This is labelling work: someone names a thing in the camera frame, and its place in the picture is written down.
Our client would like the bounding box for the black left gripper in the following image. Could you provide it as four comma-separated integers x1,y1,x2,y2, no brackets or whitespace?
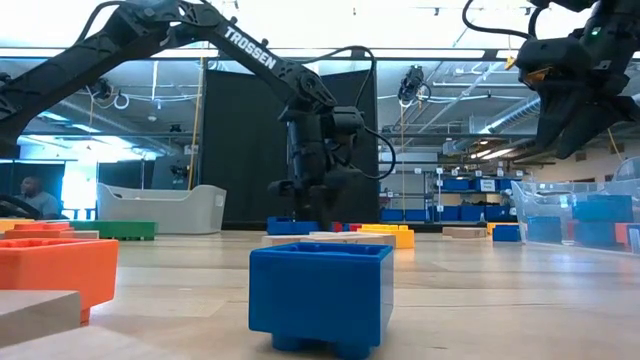
267,102,365,231

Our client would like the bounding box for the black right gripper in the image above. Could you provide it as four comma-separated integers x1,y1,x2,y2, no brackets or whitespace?
534,12,640,160

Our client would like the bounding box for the long green toy brick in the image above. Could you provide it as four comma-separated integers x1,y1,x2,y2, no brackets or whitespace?
69,220,159,242

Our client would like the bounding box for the clear plastic bin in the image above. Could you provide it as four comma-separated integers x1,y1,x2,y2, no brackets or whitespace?
509,155,640,257

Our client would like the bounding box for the black folding partition screen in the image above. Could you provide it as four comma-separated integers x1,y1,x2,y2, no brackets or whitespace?
199,68,380,226

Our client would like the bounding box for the shelf with blue bins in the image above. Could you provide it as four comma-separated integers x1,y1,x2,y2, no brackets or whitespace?
379,167,524,224

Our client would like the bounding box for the black ceiling-hung device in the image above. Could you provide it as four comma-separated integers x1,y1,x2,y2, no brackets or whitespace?
397,63,432,106

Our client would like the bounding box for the white plastic bin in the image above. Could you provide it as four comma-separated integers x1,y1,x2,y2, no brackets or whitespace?
96,182,227,235

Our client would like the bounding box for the long orange toy brick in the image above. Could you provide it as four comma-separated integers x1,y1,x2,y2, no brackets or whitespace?
4,222,75,240

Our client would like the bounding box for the person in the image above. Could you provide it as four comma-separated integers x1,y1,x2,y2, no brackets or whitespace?
14,175,64,220

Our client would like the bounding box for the amber yellow toy brick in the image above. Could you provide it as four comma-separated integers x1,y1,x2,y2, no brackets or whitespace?
0,218,35,232

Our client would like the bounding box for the yellow hanging cord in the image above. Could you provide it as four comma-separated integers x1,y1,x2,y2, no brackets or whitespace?
607,127,622,161

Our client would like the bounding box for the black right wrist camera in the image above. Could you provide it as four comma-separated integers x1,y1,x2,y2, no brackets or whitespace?
514,35,594,91

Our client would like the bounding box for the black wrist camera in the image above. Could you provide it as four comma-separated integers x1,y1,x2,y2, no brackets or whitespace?
514,35,594,91
329,105,366,151

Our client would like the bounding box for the white ventilation duct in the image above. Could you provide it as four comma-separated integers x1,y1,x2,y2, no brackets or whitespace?
464,97,544,144

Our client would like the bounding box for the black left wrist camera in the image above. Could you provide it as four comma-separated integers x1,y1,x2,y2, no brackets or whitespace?
329,105,366,151

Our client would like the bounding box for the yellow hanging strap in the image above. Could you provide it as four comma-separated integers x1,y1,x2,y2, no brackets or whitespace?
187,57,206,191

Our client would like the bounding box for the silver ventilation duct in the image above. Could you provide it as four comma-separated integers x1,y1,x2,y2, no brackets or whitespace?
29,99,176,151

